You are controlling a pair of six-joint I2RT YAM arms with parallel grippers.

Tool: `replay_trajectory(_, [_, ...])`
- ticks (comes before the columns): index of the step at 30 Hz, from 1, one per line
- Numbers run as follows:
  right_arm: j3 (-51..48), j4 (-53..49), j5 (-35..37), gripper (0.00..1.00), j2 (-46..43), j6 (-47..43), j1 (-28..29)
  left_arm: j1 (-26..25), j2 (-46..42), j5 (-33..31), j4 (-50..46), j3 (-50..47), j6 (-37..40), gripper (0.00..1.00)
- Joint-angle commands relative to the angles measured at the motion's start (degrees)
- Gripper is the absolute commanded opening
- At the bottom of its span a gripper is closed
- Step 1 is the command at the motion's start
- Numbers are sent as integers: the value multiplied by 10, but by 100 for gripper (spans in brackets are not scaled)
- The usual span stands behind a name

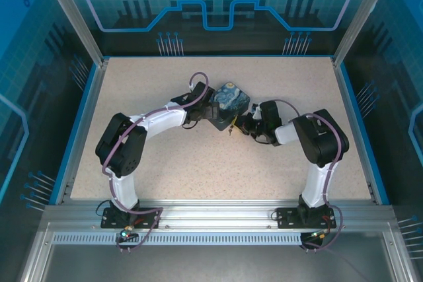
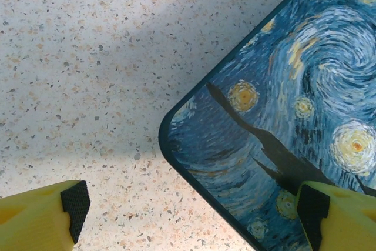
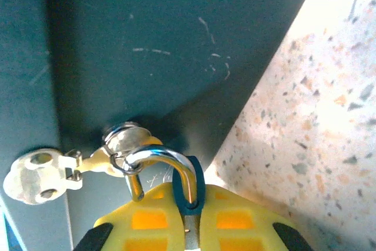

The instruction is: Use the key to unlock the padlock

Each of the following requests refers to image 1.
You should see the starry night print box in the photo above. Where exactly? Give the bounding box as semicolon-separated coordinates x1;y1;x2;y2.
208;81;252;133

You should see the connector with indicator light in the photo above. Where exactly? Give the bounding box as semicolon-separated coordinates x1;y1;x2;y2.
309;227;332;240
119;225;139;242

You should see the grey metal shelf panel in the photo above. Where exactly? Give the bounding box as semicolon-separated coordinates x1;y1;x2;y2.
39;244;397;282

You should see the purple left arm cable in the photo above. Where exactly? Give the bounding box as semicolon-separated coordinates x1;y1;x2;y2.
101;71;210;254

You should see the aluminium front rail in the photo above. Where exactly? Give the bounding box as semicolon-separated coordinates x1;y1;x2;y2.
42;198;396;230

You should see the aluminium table side rail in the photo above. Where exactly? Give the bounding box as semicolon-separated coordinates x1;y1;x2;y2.
54;58;110;206
331;58;381;206

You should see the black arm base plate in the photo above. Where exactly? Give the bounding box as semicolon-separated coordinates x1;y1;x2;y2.
276;207;338;230
101;207;162;230

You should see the slotted cable duct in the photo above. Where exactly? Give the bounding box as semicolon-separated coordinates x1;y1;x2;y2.
52;231;318;246

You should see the aluminium frame post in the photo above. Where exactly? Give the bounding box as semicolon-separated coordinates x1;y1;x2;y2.
331;0;399;67
35;0;110;67

